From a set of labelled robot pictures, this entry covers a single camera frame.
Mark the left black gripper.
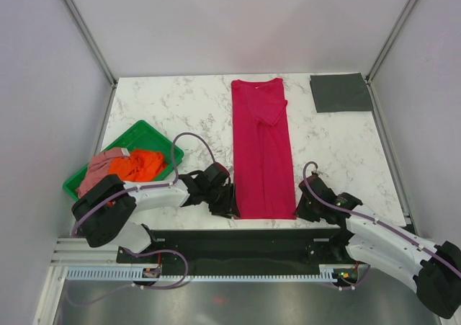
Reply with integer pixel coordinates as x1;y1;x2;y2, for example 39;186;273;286
204;182;240;219

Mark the magenta t-shirt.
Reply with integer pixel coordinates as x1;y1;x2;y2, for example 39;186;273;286
231;78;296;220

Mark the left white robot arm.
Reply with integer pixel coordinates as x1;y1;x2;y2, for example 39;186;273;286
71;162;240;262

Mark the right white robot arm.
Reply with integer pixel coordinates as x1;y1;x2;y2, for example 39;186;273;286
295;173;460;319

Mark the orange t-shirt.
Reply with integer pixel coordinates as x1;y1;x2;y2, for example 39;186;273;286
108;149;167;182

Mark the dusty pink t-shirt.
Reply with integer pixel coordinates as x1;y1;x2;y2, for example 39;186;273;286
76;147;130;198

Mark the dark grey folded cloth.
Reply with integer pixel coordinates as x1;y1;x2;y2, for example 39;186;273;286
310;73;373;113

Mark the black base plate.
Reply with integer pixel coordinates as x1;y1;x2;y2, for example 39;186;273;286
117;228;355;273

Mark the white slotted cable duct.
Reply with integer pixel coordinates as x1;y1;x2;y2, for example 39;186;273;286
66;266;337;282

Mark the aluminium rail profile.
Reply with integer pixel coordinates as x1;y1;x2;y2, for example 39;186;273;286
50;238;118;267

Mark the right aluminium frame post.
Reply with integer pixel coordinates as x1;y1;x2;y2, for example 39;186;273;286
364;0;420;84

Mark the aluminium frame post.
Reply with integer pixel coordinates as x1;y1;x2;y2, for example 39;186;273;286
364;0;420;84
61;0;117;88

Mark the left aluminium frame post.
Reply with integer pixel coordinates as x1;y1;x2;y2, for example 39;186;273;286
61;0;117;88

